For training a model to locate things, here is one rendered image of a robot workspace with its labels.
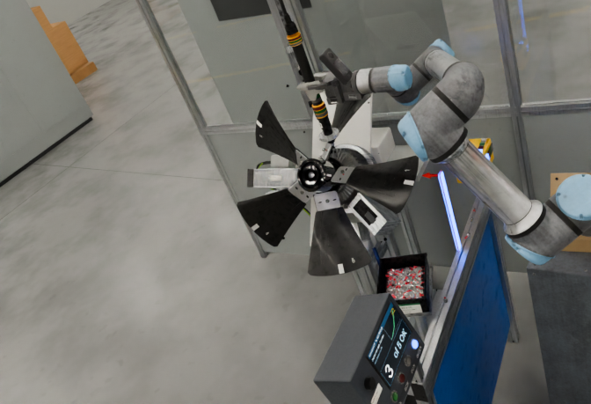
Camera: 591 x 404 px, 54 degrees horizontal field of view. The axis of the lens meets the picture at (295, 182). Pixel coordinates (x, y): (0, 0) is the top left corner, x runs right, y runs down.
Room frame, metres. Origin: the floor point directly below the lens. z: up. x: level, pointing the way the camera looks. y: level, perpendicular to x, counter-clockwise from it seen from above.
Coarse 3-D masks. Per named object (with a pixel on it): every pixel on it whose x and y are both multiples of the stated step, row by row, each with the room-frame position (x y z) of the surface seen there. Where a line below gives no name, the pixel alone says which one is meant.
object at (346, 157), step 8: (344, 152) 1.87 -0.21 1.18; (352, 152) 1.86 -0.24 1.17; (344, 160) 1.84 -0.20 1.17; (352, 160) 1.82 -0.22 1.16; (360, 160) 1.85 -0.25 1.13; (344, 192) 1.77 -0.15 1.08; (352, 192) 1.75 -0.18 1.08; (344, 200) 1.77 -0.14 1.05; (352, 200) 1.78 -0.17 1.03; (344, 208) 1.83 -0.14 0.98
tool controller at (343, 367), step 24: (360, 312) 1.01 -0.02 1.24; (384, 312) 0.98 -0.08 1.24; (336, 336) 0.98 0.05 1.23; (360, 336) 0.94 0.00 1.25; (384, 336) 0.94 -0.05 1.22; (408, 336) 0.98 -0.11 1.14; (336, 360) 0.91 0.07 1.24; (360, 360) 0.87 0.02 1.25; (384, 360) 0.90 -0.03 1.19; (336, 384) 0.85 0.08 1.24; (360, 384) 0.83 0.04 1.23; (384, 384) 0.86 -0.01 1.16; (408, 384) 0.90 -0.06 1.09
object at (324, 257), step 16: (336, 208) 1.69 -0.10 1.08; (320, 224) 1.65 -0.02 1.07; (336, 224) 1.64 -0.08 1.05; (320, 240) 1.62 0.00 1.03; (336, 240) 1.61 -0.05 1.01; (352, 240) 1.60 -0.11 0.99; (320, 256) 1.58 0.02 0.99; (336, 256) 1.57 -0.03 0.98; (368, 256) 1.55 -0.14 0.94; (320, 272) 1.55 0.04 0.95; (336, 272) 1.54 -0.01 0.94
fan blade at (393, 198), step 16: (400, 160) 1.66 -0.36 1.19; (416, 160) 1.62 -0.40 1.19; (352, 176) 1.68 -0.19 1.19; (368, 176) 1.65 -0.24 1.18; (384, 176) 1.62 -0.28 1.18; (400, 176) 1.59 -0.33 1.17; (368, 192) 1.58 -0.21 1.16; (384, 192) 1.56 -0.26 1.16; (400, 192) 1.53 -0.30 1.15; (400, 208) 1.49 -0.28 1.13
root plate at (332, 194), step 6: (330, 192) 1.73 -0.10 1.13; (336, 192) 1.73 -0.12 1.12; (318, 198) 1.72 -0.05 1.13; (324, 198) 1.72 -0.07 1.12; (330, 198) 1.72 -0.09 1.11; (336, 198) 1.72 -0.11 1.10; (318, 204) 1.70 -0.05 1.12; (324, 204) 1.70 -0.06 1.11; (330, 204) 1.70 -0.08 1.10; (336, 204) 1.70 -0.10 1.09; (318, 210) 1.68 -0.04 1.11
